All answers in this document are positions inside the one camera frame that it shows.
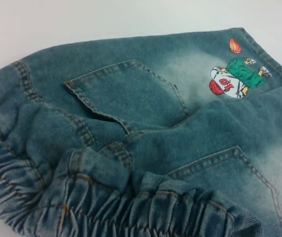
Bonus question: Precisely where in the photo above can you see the blue denim shorts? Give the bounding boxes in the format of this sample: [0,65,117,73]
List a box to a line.
[0,26,282,237]

